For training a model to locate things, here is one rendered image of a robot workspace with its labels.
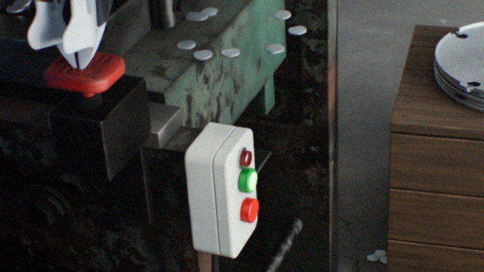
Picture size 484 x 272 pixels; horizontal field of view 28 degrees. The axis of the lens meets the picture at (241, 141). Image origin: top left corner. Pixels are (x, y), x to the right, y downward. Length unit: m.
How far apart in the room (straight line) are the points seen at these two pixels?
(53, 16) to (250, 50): 0.46
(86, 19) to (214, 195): 0.25
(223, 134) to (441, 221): 0.73
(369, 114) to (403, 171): 0.68
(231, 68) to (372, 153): 0.93
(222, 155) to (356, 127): 1.27
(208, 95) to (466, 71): 0.60
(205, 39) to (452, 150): 0.56
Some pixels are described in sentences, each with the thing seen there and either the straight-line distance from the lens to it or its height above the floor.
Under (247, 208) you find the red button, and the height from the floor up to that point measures 0.55.
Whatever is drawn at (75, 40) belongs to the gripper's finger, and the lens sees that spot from 0.90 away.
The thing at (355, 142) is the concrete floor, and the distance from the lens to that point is 2.21.
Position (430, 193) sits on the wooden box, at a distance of 1.67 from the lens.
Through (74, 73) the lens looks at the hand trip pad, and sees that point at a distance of 0.94.
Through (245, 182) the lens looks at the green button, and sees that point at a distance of 1.04.
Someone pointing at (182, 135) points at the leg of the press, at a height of 0.62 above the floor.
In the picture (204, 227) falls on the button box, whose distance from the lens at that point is 1.07.
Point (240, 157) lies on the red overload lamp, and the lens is 1.04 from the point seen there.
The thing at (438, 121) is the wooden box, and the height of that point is 0.35.
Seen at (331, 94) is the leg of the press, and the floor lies 0.42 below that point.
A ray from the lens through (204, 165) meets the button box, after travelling 1.02.
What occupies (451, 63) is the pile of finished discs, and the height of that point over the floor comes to 0.39.
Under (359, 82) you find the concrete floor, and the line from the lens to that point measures 2.45.
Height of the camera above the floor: 1.17
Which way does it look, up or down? 32 degrees down
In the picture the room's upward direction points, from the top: 4 degrees counter-clockwise
